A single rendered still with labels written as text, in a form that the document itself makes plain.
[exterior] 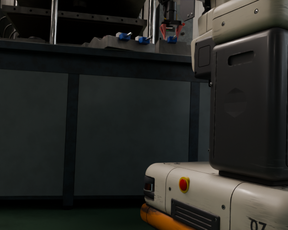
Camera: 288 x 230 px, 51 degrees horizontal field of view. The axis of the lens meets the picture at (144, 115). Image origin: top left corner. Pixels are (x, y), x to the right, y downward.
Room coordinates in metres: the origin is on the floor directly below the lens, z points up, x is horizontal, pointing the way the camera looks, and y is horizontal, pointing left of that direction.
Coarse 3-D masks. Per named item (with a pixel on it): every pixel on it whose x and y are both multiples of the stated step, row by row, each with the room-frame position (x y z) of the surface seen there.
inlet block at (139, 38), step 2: (138, 36) 1.51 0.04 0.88; (136, 38) 1.53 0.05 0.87; (138, 38) 1.51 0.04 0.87; (140, 38) 1.50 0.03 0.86; (142, 38) 1.48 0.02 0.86; (144, 38) 1.48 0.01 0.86; (146, 38) 1.48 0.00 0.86; (148, 38) 1.46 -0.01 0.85; (150, 38) 1.44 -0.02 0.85; (138, 40) 1.51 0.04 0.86; (140, 40) 1.50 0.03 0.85; (142, 40) 1.48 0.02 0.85; (144, 40) 1.48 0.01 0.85; (146, 40) 1.48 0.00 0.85; (148, 40) 1.49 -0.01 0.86; (140, 42) 1.50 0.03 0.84; (142, 42) 1.49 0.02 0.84; (144, 42) 1.49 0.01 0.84; (146, 42) 1.49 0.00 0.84; (148, 42) 1.49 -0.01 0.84; (144, 44) 1.52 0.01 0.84; (146, 44) 1.52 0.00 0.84
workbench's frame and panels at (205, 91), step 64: (0, 64) 1.43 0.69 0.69; (64, 64) 1.48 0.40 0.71; (128, 64) 1.54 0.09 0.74; (0, 128) 1.43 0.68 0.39; (64, 128) 1.48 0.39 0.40; (128, 128) 1.54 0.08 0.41; (192, 128) 1.61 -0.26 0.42; (0, 192) 1.43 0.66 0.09; (64, 192) 1.49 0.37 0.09; (128, 192) 1.55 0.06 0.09
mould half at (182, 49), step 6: (162, 42) 1.59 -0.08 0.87; (180, 42) 1.61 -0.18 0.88; (186, 42) 1.62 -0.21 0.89; (156, 48) 1.64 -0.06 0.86; (162, 48) 1.59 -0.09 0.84; (168, 48) 1.60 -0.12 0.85; (174, 48) 1.60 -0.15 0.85; (180, 48) 1.61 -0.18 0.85; (186, 48) 1.62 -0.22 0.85; (180, 54) 1.61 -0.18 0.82; (186, 54) 1.62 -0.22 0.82
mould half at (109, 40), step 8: (96, 40) 1.57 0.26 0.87; (104, 40) 1.47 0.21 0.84; (112, 40) 1.44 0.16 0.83; (120, 40) 1.46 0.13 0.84; (136, 40) 1.50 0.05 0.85; (112, 48) 1.47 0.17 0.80; (120, 48) 1.46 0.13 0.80; (128, 48) 1.48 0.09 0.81; (136, 48) 1.50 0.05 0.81; (144, 48) 1.52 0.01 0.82; (152, 48) 1.54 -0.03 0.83
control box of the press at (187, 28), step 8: (160, 8) 2.48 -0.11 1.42; (160, 16) 2.48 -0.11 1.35; (176, 16) 2.51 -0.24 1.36; (160, 24) 2.48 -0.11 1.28; (184, 24) 2.51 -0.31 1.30; (192, 24) 2.53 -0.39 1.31; (160, 32) 2.48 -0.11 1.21; (168, 32) 2.50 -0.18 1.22; (184, 32) 2.52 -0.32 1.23; (192, 32) 2.54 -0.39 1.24; (184, 40) 2.52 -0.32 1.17
